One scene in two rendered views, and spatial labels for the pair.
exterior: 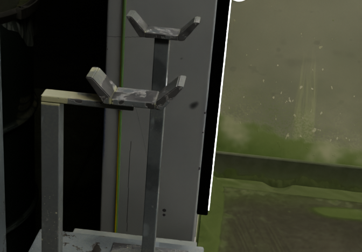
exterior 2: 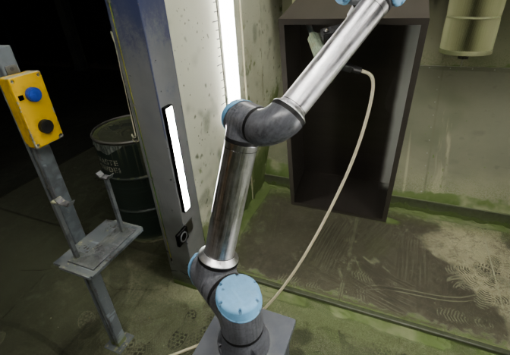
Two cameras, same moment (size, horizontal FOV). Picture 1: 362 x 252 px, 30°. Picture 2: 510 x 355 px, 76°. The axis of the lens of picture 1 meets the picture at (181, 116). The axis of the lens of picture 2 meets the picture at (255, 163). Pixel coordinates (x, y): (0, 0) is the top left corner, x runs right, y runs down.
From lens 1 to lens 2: 1.12 m
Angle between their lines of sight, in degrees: 20
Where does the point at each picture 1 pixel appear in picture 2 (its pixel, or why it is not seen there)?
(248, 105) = (281, 155)
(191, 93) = (169, 176)
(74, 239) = (111, 223)
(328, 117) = not seen: hidden behind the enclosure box
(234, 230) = (263, 208)
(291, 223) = (288, 206)
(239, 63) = not seen: hidden behind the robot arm
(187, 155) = (173, 194)
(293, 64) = not seen: hidden behind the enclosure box
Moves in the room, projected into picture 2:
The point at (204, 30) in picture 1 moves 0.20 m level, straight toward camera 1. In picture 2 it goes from (167, 158) to (143, 177)
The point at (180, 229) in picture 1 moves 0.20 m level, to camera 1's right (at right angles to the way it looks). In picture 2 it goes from (177, 216) to (209, 222)
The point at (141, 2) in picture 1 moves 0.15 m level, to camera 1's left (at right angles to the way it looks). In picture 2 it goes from (149, 149) to (126, 146)
